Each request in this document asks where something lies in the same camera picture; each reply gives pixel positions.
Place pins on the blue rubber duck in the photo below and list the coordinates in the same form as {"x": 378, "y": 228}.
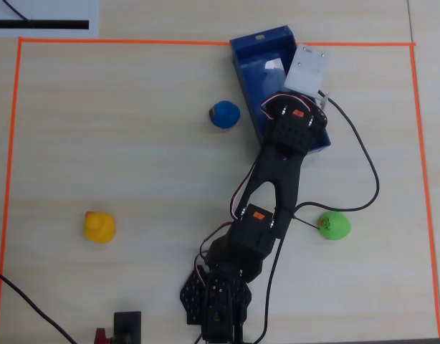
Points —
{"x": 225, "y": 114}

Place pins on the yellow rubber duck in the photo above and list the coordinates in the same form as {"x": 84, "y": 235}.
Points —
{"x": 99, "y": 228}

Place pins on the orange tape strip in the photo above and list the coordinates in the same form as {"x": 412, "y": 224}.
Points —
{"x": 134, "y": 41}
{"x": 8, "y": 179}
{"x": 425, "y": 179}

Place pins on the black table clamp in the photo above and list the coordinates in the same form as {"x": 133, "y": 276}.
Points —
{"x": 127, "y": 322}

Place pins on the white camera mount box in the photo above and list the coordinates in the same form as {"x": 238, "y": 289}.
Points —
{"x": 307, "y": 71}

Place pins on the green rubber duck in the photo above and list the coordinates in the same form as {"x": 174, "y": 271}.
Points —
{"x": 334, "y": 225}

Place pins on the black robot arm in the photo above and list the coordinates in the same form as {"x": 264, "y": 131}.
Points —
{"x": 277, "y": 172}

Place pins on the white paper with black bar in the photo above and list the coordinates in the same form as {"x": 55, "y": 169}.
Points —
{"x": 44, "y": 10}

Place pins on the blue rectangular plastic box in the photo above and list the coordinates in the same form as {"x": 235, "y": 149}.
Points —
{"x": 252, "y": 71}

